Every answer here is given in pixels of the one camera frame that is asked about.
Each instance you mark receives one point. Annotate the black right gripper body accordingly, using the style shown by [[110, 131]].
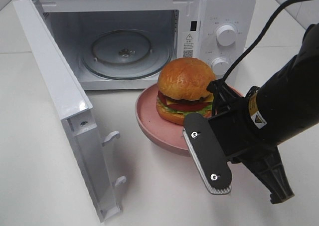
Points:
[[235, 135]]

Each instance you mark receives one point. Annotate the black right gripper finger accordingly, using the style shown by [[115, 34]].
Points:
[[220, 93], [267, 167]]

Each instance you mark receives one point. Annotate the burger with cheese and lettuce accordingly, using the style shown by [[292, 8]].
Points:
[[182, 89]]

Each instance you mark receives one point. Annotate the white microwave door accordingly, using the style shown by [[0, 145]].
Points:
[[56, 42]]

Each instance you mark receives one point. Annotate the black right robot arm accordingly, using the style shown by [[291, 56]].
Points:
[[288, 103]]

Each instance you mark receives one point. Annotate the upper white power knob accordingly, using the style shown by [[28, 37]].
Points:
[[226, 35]]

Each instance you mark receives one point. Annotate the glass microwave turntable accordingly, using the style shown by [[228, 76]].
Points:
[[127, 54]]

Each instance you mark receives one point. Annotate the white microwave oven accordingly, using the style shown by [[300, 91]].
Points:
[[190, 25]]

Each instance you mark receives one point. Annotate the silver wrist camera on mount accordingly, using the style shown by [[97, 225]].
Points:
[[207, 154]]

